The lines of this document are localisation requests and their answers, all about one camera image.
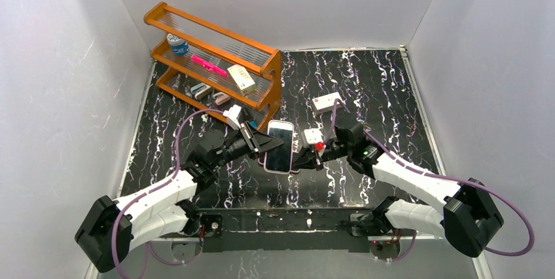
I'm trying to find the pink white stapler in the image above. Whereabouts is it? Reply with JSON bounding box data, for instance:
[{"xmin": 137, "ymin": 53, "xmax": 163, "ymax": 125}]
[{"xmin": 212, "ymin": 92, "xmax": 231, "ymax": 106}]

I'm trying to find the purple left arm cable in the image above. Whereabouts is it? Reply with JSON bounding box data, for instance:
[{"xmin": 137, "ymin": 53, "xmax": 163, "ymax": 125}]
[{"xmin": 111, "ymin": 108, "xmax": 226, "ymax": 279}]

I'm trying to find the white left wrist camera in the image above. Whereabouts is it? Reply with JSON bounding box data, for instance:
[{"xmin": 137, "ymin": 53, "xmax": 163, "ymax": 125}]
[{"xmin": 223, "ymin": 105, "xmax": 242, "ymax": 130}]

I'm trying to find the pink highlighter pen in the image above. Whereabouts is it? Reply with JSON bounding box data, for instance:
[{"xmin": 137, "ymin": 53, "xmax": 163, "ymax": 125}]
[{"xmin": 190, "ymin": 54, "xmax": 228, "ymax": 77}]

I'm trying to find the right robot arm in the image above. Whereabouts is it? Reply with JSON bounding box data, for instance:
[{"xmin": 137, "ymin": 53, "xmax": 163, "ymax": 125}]
[{"xmin": 293, "ymin": 122, "xmax": 504, "ymax": 257}]

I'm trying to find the blue white round jar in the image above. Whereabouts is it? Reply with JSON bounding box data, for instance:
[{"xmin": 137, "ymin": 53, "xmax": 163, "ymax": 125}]
[{"xmin": 166, "ymin": 33, "xmax": 189, "ymax": 56}]

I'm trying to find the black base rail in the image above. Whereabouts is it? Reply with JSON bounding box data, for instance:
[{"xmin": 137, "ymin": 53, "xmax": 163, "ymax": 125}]
[{"xmin": 171, "ymin": 206, "xmax": 417, "ymax": 265}]

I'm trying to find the orange wooden shelf rack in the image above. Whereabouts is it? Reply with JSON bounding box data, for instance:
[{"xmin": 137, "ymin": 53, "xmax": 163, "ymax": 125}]
[{"xmin": 143, "ymin": 2, "xmax": 282, "ymax": 130}]

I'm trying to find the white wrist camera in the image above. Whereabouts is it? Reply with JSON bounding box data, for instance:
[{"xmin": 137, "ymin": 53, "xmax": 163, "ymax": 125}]
[
  {"xmin": 223, "ymin": 105, "xmax": 242, "ymax": 130},
  {"xmin": 301, "ymin": 128, "xmax": 325, "ymax": 152}
]

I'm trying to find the white yellow small box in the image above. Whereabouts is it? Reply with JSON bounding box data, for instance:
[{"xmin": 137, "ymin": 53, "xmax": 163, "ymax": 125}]
[{"xmin": 227, "ymin": 64, "xmax": 257, "ymax": 96}]

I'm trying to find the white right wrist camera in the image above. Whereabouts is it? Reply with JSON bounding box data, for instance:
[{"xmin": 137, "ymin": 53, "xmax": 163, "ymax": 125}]
[{"xmin": 301, "ymin": 128, "xmax": 325, "ymax": 152}]

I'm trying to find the white red flat box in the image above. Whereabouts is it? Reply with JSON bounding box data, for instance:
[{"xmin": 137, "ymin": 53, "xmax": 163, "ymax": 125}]
[{"xmin": 311, "ymin": 92, "xmax": 344, "ymax": 115}]

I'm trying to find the phone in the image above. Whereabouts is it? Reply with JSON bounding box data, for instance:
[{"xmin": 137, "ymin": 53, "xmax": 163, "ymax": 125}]
[{"xmin": 264, "ymin": 120, "xmax": 294, "ymax": 174}]

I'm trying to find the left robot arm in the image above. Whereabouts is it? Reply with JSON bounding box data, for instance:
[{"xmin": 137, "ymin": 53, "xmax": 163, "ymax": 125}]
[{"xmin": 75, "ymin": 122, "xmax": 284, "ymax": 273}]

